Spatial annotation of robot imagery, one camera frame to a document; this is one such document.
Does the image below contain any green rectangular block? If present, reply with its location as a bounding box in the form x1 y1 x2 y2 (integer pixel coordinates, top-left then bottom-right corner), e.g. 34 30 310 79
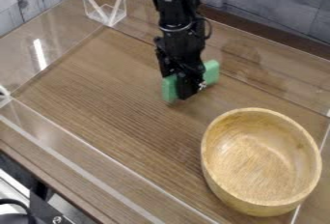
162 60 221 102

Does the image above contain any black cable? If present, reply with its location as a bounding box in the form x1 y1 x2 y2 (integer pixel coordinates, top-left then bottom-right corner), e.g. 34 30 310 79
0 198 40 224

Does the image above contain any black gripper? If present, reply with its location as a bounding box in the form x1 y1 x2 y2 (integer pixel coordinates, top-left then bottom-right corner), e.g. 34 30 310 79
154 24 206 100

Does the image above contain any clear acrylic corner bracket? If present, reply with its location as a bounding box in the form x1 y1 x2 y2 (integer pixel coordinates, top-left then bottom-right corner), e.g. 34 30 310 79
83 0 129 27

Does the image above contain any black metal table clamp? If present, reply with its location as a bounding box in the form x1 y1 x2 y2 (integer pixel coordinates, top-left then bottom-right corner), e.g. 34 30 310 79
30 192 82 224

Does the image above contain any wooden bowl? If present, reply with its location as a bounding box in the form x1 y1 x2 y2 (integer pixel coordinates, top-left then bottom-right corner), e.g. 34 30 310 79
201 107 322 217

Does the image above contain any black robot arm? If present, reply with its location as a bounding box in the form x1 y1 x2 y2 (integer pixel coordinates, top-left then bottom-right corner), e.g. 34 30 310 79
153 0 209 99

